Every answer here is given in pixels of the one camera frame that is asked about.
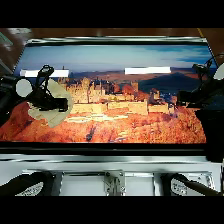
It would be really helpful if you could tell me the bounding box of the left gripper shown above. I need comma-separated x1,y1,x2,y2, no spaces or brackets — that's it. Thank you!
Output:
34,93,70,113

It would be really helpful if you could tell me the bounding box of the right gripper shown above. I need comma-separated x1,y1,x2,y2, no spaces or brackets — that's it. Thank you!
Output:
176,87,202,108

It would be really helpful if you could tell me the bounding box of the beige garment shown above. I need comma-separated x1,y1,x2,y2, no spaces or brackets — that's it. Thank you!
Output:
27,77,75,129

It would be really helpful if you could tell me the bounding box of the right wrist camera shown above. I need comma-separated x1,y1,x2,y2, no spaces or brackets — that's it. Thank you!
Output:
192,59,215,89

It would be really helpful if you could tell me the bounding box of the silver frame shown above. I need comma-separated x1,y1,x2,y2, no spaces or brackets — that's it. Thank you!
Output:
0,152,224,197

